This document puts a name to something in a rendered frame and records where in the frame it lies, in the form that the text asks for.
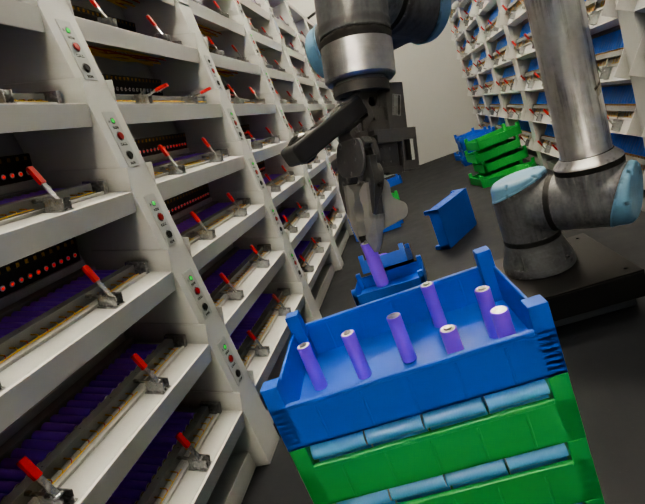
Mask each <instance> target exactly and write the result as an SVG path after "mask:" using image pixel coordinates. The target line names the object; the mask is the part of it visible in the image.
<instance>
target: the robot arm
mask: <svg viewBox="0 0 645 504"><path fill-rule="evenodd" d="M455 1H457V0H314V5H315V13H316V20H317V24H315V25H314V27H313V28H312V29H311V30H310V31H309V32H308V34H307V36H306V39H305V51H306V55H307V59H308V60H309V63H310V64H311V67H312V68H313V70H314V71H315V72H316V73H317V74H318V75H319V76H320V77H322V78H324V80H325V86H327V87H328V88H329V89H333V93H334V100H335V101H340V102H342V103H340V104H339V105H338V106H337V107H335V108H334V109H333V110H332V111H330V112H329V113H328V114H327V115H325V116H324V117H323V118H322V119H320V120H319V121H318V122H317V123H315V124H314V125H313V126H311V127H310V128H309V129H308V130H306V131H305V132H304V133H299V134H296V135H294V136H293V137H292V138H291V139H290V141H289V143H288V146H286V147H285V148H284V149H283V150H282V151H281V156H282V157H283V159H284V160H285V162H286V163H287V164H288V166H289V167H294V166H298V165H303V164H308V163H310V162H312V161H313V160H314V159H315V158H316V156H317V154H318V153H319V152H320V151H321V150H322V149H324V148H325V147H326V146H327V145H328V144H330V143H331V142H332V141H333V140H335V139H336V138H337V137H338V142H339V144H338V146H337V167H338V183H339V190H340V194H341V198H342V201H343V205H344V208H345V212H346V214H347V215H348V219H349V222H350V224H351V227H352V229H353V231H354V233H355V235H356V237H357V239H358V241H359V242H360V244H361V243H363V242H364V241H365V240H366V241H367V242H368V244H369V245H370V247H371V248H372V249H373V251H374V252H380V248H381V244H382V239H383V230H384V229H385V228H387V227H389V226H391V225H393V224H395V223H397V222H399V221H400V220H402V219H404V218H405V217H406V216H407V214H408V207H407V204H406V203H405V202H403V201H401V200H398V199H395V198H394V197H393V196H392V194H391V189H390V184H389V182H388V181H387V180H386V179H384V175H392V174H399V173H403V172H405V171H411V170H412V169H414V168H420V166H419V157H418V147H417V138H416V129H415V127H407V121H406V112H405V103H404V94H403V84H402V82H389V80H390V79H392V78H393V77H394V75H395V74H396V67H395V58H394V50H395V49H397V48H399V47H401V46H403V45H405V44H407V43H413V44H415V45H422V44H426V43H429V42H431V41H433V40H434V39H436V38H437V37H438V36H439V35H440V34H441V32H442V31H443V30H444V28H445V26H446V24H447V22H448V19H449V16H450V12H451V4H452V3H454V2H455ZM524 4H525V8H526V13H527V17H528V21H529V26H530V30H531V35H532V39H533V43H534V48H535V52H536V56H537V61H538V65H539V70H540V74H541V78H542V83H543V87H544V91H545V96H546V100H547V105H548V109H549V113H550V118H551V122H552V126H553V131H554V135H555V140H556V144H557V148H558V153H559V157H560V158H559V161H558V162H557V163H556V165H555V166H554V168H553V171H554V174H549V175H548V174H547V169H546V168H545V167H543V166H535V167H530V168H526V169H524V170H520V171H517V172H514V173H512V174H510V175H507V176H505V177H503V178H502V179H500V180H498V181H497V182H495V183H494V184H493V185H492V187H491V190H490V192H491V197H492V204H493V206H494V210H495V213H496V217H497V220H498V224H499V227H500V231H501V234H502V238H503V241H504V245H505V251H504V259H503V268H504V271H505V274H506V275H507V276H509V277H511V278H514V279H519V280H535V279H542V278H547V277H551V276H554V275H557V274H560V273H562V272H564V271H566V270H568V269H569V268H571V267H572V266H573V265H574V264H575V262H576V260H577V258H576V254H575V250H574V249H573V247H572V246H571V245H570V243H569V242H568V241H567V239H566V238H565V237H564V236H563V234H562V231H561V230H574V229H586V228H599V227H614V226H618V225H625V224H630V223H633V222H634V221H635V220H636V219H637V218H638V216H639V214H640V211H641V208H642V202H643V174H642V169H641V166H640V163H639V162H638V161H637V160H629V161H626V157H625V152H624V150H622V149H620V148H618V147H616V146H614V145H613V144H612V139H611V133H610V128H609V123H608V118H607V113H606V108H605V103H604V98H603V93H602V87H601V82H600V77H599V72H598V67H597V62H596V57H595V52H594V47H593V42H592V37H591V32H590V27H589V22H588V16H587V11H586V6H585V1H584V0H524ZM410 139H413V145H414V154H415V159H414V160H412V154H411V145H410ZM358 180H359V181H360V182H359V183H357V181H358Z"/></svg>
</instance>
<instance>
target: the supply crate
mask: <svg viewBox="0 0 645 504"><path fill-rule="evenodd" d="M473 255H474V258H475V261H476V264H477V266H475V267H472V268H469V269H466V270H463V271H460V272H457V273H454V274H451V275H448V276H445V277H443V278H440V279H437V280H434V281H432V282H433V283H434V286H435V289H436V292H437V295H438V297H439V300H440V303H441V306H442V309H443V312H444V315H445V317H446V320H447V324H454V325H456V326H457V329H458V332H459V335H460V338H461V341H462V344H463V347H464V350H461V351H458V352H454V353H451V354H447V351H446V349H445V346H444V343H443V340H442V337H441V335H440V332H439V330H440V328H436V327H434V324H433V321H432V319H431V316H430V313H429V310H428V308H427V305H426V302H425V299H424V296H423V294H422V291H421V288H420V285H419V286H416V287H413V288H410V289H407V290H404V291H401V292H398V293H395V294H392V295H389V296H386V297H383V298H380V299H377V300H374V301H371V302H368V303H365V304H362V305H359V306H356V307H353V308H350V309H348V310H345V311H342V312H339V313H336V314H333V315H330V316H327V317H324V318H321V319H318V320H315V321H312V322H309V323H306V324H305V323H304V321H303V319H302V316H301V314H300V312H299V310H296V311H294V312H291V313H288V314H287V315H286V318H285V321H286V323H287V325H288V327H289V329H290V332H291V338H290V341H289V345H288V348H287V352H286V355H285V359H284V362H283V365H282V369H281V372H280V376H279V378H275V379H272V380H269V381H265V382H263V384H262V387H261V390H260V394H261V396H262V398H263V400H264V402H265V404H266V406H267V408H268V410H269V413H270V415H271V417H272V419H273V421H274V423H275V425H276V427H277V429H278V431H279V433H280V435H281V437H282V439H283V442H284V444H285V446H286V448H287V450H288V452H291V451H294V450H298V449H301V448H305V447H308V446H312V445H315V444H319V443H322V442H326V441H329V440H333V439H336V438H340V437H343V436H347V435H350V434H354V433H357V432H360V431H364V430H367V429H371V428H374V427H378V426H381V425H385V424H388V423H392V422H395V421H399V420H402V419H406V418H409V417H413V416H416V415H420V414H423V413H427V412H430V411H434V410H437V409H441V408H444V407H447V406H451V405H454V404H458V403H461V402H465V401H468V400H472V399H475V398H479V397H482V396H486V395H489V394H493V393H496V392H500V391H503V390H507V389H510V388H514V387H517V386H521V385H524V384H528V383H531V382H534V381H538V380H541V379H545V378H548V377H552V376H555V375H559V374H562V373H566V372H568V370H567V367H566V363H565V360H564V356H563V352H562V349H561V345H560V342H559V338H558V335H557V331H556V328H555V324H554V321H553V318H552V314H551V311H550V307H549V304H548V301H547V300H545V299H544V298H543V297H542V296H541V295H535V296H532V297H529V298H527V297H526V296H525V295H524V294H523V293H522V292H521V291H520V290H519V289H518V288H517V287H516V286H515V285H514V284H513V283H512V282H511V281H510V280H509V279H508V278H507V277H506V276H505V275H504V274H503V273H502V272H501V271H500V270H499V269H498V268H497V267H496V266H495V263H494V260H493V257H492V253H491V250H490V249H489V248H488V247H487V246H483V247H480V248H477V249H474V250H473ZM483 285H487V286H489V287H490V289H491V292H492V295H493V298H494V302H495V305H496V306H499V305H504V306H507V307H508V309H509V312H510V315H511V318H512V322H513V325H514V328H515V331H516V334H513V335H510V336H506V337H503V338H500V339H498V338H496V339H494V338H490V337H489V335H488V332H487V329H486V326H485V323H484V320H483V317H482V314H481V311H480V308H479V305H478V302H477V299H476V295H475V292H474V290H475V289H476V288H477V287H479V286H483ZM394 312H399V313H400V314H401V316H402V319H403V322H404V324H405V327H406V330H407V332H408V335H409V338H410V340H411V343H412V346H413V348H414V351H415V354H416V356H417V358H416V360H415V361H413V362H411V363H404V362H403V361H402V358H401V356H400V353H399V350H398V348H397V345H396V343H395V340H394V338H393V335H392V332H391V330H390V327H389V325H388V322H387V319H386V317H387V316H388V315H389V314H391V313H394ZM447 324H446V325H447ZM349 329H353V330H354V331H355V333H356V336H357V338H358V341H359V343H360V345H361V348H362V350H363V353H364V355H365V358H366V360H367V363H368V365H369V367H370V370H371V372H372V374H371V376H370V377H368V378H367V379H363V380H361V379H359V378H358V376H357V374H356V371H355V369H354V367H353V364H352V362H351V360H350V357H349V355H348V352H347V350H346V348H345V345H344V343H343V340H342V338H341V334H342V333H343V332H344V331H346V330H349ZM303 342H309V343H310V344H311V347H312V349H313V351H314V354H315V356H316V358H317V360H318V363H319V365H320V367H321V369H322V372H323V374H324V376H325V379H326V381H327V383H328V385H327V387H326V388H325V389H323V390H320V391H316V390H315V389H314V386H313V384H312V382H311V380H310V378H309V375H308V373H307V371H306V369H305V366H304V364H303V362H302V360H301V358H300V355H299V353H298V351H297V346H298V345H300V344H301V343H303Z"/></svg>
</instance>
